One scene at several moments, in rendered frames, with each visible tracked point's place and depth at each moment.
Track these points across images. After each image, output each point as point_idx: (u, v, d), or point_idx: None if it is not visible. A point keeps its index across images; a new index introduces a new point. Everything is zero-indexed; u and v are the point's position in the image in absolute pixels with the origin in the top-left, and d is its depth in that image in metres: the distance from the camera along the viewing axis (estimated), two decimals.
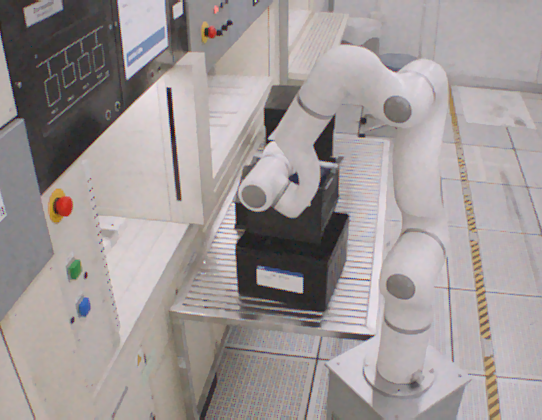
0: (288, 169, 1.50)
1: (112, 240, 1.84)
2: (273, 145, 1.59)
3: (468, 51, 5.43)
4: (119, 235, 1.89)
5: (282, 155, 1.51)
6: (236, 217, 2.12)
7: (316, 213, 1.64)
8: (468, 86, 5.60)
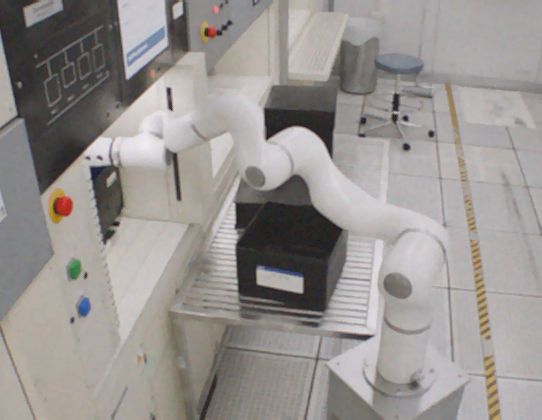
0: None
1: (112, 240, 1.84)
2: (88, 147, 1.66)
3: (468, 51, 5.43)
4: (119, 235, 1.89)
5: (119, 137, 1.68)
6: (236, 217, 2.12)
7: (118, 181, 1.85)
8: (468, 86, 5.60)
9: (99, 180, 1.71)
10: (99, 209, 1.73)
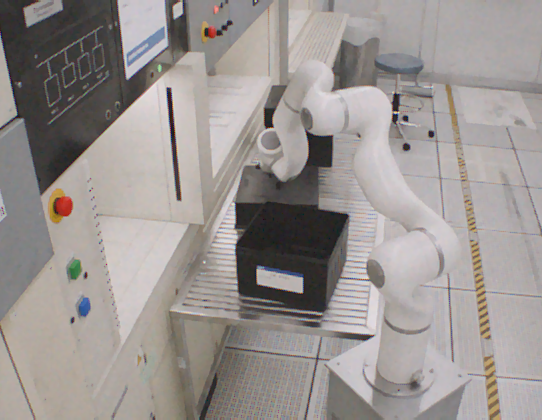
0: None
1: None
2: None
3: (468, 51, 5.43)
4: None
5: (267, 167, 1.93)
6: (236, 217, 2.12)
7: None
8: (468, 86, 5.60)
9: None
10: None
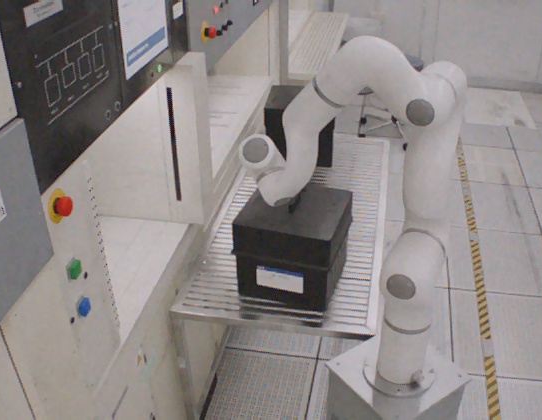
0: None
1: None
2: None
3: (468, 51, 5.43)
4: None
5: None
6: (233, 241, 1.73)
7: None
8: (468, 86, 5.60)
9: None
10: None
